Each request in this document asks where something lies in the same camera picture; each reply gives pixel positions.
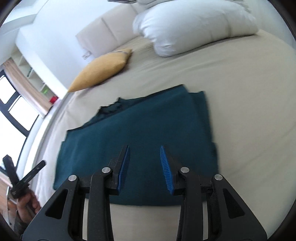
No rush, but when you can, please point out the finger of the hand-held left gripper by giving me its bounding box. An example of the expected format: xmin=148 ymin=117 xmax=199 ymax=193
xmin=3 ymin=155 xmax=20 ymax=184
xmin=17 ymin=160 xmax=47 ymax=187

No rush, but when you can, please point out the beige curtain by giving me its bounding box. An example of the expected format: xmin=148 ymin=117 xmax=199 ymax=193
xmin=3 ymin=58 xmax=52 ymax=117

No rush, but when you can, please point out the black framed window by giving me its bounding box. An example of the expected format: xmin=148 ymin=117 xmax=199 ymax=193
xmin=0 ymin=70 xmax=40 ymax=172

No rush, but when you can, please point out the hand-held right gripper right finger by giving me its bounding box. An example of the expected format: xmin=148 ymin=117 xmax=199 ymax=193
xmin=159 ymin=145 xmax=268 ymax=241

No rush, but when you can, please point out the white window ledge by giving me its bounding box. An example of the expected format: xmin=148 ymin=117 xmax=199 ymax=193
xmin=14 ymin=97 xmax=77 ymax=179

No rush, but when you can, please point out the beige bed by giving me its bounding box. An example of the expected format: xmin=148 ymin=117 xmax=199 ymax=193
xmin=30 ymin=29 xmax=295 ymax=241

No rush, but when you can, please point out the white wall shelf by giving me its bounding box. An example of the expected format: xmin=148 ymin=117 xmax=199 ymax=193
xmin=11 ymin=50 xmax=59 ymax=102

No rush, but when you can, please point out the dark green sweater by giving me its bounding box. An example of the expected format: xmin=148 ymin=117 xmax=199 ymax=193
xmin=53 ymin=85 xmax=220 ymax=207

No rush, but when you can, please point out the yellow pillow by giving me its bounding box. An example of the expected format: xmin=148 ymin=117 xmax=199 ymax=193
xmin=68 ymin=48 xmax=133 ymax=93

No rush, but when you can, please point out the person's left hand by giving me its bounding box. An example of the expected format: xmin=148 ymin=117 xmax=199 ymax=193
xmin=14 ymin=193 xmax=42 ymax=230

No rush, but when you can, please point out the white duvet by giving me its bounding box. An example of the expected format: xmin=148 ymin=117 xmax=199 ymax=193
xmin=132 ymin=0 xmax=259 ymax=57

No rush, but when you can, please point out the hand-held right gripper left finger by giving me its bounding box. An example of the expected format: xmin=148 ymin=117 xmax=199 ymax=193
xmin=21 ymin=145 xmax=131 ymax=241

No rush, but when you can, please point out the beige padded headboard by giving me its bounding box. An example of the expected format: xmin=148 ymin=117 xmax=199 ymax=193
xmin=76 ymin=5 xmax=145 ymax=58

